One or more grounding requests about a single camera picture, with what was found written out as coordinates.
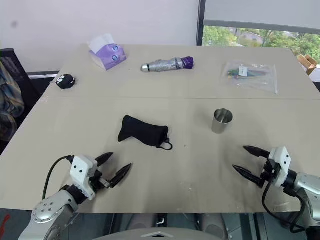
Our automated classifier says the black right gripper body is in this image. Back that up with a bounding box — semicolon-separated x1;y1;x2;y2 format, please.
259;154;283;188

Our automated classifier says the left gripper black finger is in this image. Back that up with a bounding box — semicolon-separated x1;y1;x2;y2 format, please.
94;151;114;168
108;163;133;189

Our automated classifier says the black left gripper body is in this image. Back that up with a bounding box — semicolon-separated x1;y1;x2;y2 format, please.
87;169;113;195

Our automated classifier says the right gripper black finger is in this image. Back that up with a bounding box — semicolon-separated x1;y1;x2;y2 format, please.
232;164;265;188
243;145;271;159

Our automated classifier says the clear plastic zip bag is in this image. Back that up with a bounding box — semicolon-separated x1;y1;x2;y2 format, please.
220;59;279;95

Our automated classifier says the stainless steel cup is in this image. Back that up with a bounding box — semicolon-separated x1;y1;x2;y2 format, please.
211;107;234;135

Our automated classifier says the dark rounded shape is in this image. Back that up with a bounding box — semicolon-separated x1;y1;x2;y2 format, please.
201;213;227;240

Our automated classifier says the silver robot torso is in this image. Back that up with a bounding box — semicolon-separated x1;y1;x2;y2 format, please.
94;225;222;240

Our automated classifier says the black plush toy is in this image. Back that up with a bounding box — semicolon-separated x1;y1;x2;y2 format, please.
55;73;77;90

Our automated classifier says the open cardboard box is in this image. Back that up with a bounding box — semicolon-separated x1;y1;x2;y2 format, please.
296;53;319;76

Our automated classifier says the purple tissue pack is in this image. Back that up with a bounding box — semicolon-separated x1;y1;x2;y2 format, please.
87;32;128;72

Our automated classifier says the black office chair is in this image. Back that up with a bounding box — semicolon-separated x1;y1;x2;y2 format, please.
0;47;45;156

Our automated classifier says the plaid cloth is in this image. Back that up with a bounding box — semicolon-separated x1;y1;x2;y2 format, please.
0;59;26;144

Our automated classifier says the folded silver purple umbrella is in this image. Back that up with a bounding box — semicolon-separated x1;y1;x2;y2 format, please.
140;56;195;74

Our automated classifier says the grey roller window blind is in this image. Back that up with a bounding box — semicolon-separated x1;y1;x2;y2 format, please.
203;0;320;33

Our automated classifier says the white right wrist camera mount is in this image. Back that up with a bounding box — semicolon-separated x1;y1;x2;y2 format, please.
268;146;293;188

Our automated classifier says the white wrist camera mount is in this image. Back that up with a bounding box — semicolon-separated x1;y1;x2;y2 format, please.
268;146;293;188
69;154;99;201

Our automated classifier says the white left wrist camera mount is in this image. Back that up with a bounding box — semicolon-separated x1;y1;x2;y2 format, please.
69;154;99;201

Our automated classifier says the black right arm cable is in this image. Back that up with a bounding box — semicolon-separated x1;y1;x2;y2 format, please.
261;179;310;235

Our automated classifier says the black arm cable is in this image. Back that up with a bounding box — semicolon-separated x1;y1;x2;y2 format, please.
42;155;76;201
261;179;310;235

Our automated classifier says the black fabric pouch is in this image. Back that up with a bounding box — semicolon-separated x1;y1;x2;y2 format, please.
117;114;174;151

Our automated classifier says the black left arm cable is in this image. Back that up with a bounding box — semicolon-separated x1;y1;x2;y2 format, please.
42;155;76;201

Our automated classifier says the red cord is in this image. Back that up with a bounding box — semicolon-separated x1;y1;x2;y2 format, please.
0;213;12;235

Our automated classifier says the black window frame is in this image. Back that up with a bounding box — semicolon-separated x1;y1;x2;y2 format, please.
195;0;207;47

